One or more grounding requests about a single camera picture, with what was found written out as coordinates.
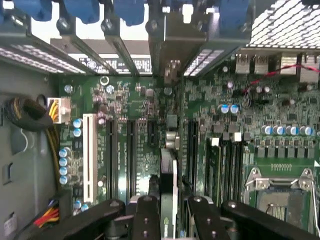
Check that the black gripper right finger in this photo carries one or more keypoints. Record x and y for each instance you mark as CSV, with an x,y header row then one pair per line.
x,y
207,220

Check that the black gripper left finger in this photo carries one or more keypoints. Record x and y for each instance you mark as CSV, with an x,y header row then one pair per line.
x,y
147,220

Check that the green RAM stick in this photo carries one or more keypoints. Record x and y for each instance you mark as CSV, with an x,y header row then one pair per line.
x,y
214,170

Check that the black RAM slot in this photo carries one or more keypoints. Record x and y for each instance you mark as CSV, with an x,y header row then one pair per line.
x,y
238,170
227,170

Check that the CPU socket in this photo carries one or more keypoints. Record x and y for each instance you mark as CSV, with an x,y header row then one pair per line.
x,y
275,200

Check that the short black expansion slot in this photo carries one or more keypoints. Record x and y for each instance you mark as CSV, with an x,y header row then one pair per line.
x,y
152,133

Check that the white expansion slot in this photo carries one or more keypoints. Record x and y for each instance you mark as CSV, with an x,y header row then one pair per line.
x,y
90,155

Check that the green motherboard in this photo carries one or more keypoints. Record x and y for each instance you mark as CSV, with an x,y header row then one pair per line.
x,y
140,100

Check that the grey power supply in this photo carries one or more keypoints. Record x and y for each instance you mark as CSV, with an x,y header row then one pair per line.
x,y
25,162

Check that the white power connector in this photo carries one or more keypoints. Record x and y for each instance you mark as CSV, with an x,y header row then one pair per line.
x,y
63,110

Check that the silver rear port block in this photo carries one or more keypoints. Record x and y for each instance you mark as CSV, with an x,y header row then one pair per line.
x,y
261,64
310,70
242,63
288,64

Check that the black open PC case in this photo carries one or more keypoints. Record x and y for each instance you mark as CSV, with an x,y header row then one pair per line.
x,y
282,27

